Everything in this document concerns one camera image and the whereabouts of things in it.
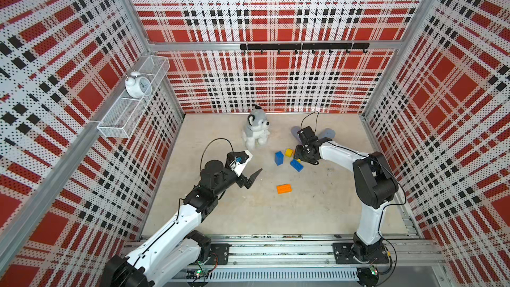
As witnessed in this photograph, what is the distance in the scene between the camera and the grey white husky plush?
37.3 inches

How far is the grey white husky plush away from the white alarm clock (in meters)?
0.43

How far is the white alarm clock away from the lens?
703mm
